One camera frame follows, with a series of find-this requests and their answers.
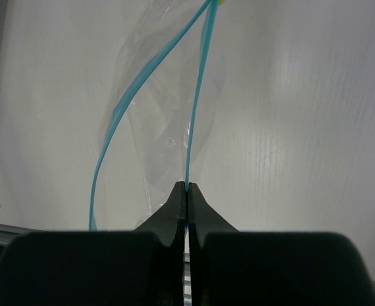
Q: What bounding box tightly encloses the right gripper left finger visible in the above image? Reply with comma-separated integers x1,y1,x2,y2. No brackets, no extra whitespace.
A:
0,182,187,305

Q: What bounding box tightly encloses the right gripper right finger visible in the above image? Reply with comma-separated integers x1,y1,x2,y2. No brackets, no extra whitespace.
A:
187,183,375,305

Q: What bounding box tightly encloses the clear zip top bag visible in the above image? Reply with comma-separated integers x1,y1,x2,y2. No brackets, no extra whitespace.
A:
88,1,226,231

